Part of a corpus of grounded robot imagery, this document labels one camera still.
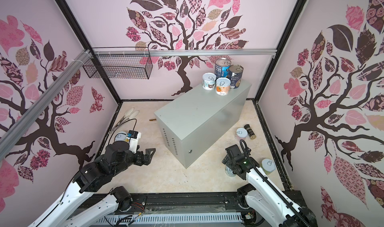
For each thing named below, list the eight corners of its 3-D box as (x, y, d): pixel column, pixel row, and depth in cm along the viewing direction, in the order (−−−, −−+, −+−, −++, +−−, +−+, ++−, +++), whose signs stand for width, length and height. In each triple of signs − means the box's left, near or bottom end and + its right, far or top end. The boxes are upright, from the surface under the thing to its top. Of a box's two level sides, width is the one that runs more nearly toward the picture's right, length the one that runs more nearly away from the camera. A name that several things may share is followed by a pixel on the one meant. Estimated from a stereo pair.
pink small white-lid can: (236, 140, 98) (237, 136, 94) (234, 131, 103) (235, 127, 99) (246, 140, 98) (248, 136, 94) (244, 131, 103) (246, 127, 99)
